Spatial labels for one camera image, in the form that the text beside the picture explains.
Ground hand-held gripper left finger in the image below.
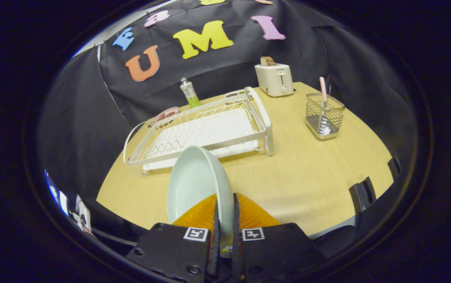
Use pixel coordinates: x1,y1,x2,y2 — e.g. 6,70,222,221
126,193,221,283

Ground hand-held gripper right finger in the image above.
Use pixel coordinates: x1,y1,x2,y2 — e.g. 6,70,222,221
231,192,327,283

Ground pale green plate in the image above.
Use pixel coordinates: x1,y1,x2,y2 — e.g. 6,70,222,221
166,145,234,252

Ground metal wire basket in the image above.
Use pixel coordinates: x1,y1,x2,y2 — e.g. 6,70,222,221
305,93,345,141

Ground white wire dish rack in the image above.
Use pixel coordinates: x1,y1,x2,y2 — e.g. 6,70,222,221
122,86,275,177

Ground spoon with red checkered handle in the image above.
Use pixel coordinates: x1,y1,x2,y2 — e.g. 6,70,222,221
319,77,332,134

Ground pink plate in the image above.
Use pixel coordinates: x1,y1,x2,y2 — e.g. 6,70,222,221
149,107,180,127

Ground black table clamp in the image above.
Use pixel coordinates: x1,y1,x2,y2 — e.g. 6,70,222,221
348,176,377,215
387,157,401,180

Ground clear bottle with green liquid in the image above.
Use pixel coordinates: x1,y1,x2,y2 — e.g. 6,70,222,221
180,77,201,108

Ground white toaster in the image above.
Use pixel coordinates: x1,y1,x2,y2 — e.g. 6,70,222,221
254,63,294,97

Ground black backdrop cloth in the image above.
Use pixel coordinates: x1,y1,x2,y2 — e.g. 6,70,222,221
39,0,418,205

